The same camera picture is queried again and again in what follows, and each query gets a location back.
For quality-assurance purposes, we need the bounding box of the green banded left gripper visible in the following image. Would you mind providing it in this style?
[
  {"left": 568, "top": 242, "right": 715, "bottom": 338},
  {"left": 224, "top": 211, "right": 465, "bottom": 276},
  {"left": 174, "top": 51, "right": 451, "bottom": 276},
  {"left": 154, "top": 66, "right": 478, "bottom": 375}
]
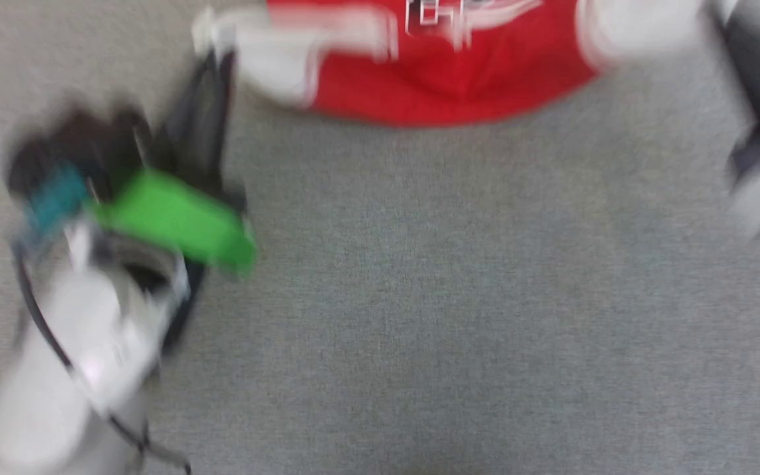
[{"left": 90, "top": 51, "right": 259, "bottom": 278}]

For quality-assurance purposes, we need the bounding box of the red and white garment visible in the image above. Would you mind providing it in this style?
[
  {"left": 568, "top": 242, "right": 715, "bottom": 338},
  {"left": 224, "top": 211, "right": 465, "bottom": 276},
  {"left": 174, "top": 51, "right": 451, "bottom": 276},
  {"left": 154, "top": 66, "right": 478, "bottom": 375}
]
[{"left": 192, "top": 0, "right": 707, "bottom": 127}]

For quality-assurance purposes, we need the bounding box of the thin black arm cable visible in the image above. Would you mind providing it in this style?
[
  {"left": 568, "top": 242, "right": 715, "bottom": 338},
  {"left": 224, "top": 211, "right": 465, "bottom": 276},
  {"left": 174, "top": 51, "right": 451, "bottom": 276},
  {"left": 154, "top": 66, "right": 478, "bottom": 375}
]
[{"left": 14, "top": 244, "right": 193, "bottom": 475}]

